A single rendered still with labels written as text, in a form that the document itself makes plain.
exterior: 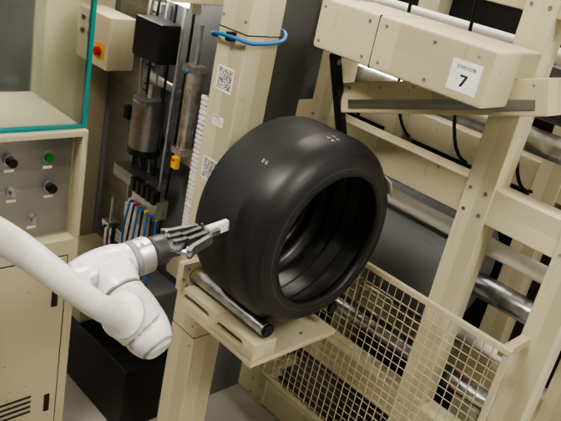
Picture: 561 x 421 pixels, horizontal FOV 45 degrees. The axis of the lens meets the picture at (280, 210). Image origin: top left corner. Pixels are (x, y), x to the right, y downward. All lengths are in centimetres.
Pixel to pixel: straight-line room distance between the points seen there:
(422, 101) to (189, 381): 125
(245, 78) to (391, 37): 43
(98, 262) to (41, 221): 76
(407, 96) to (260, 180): 58
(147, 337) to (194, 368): 101
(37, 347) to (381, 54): 148
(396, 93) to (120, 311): 111
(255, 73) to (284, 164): 39
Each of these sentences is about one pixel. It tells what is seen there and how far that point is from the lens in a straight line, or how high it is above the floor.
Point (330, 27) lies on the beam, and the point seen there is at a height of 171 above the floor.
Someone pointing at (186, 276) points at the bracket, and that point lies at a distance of 217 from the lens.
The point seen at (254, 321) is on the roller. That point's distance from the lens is 199.
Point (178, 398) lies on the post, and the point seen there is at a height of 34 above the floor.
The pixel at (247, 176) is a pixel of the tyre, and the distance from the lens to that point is 179.
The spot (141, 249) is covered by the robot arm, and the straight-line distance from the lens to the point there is 162.
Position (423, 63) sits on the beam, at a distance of 191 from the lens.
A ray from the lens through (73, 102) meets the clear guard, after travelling 216.
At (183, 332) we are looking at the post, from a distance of 243.
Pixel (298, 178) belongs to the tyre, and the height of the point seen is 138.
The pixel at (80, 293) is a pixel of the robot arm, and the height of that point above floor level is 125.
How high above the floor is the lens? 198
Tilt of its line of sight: 23 degrees down
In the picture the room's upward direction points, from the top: 12 degrees clockwise
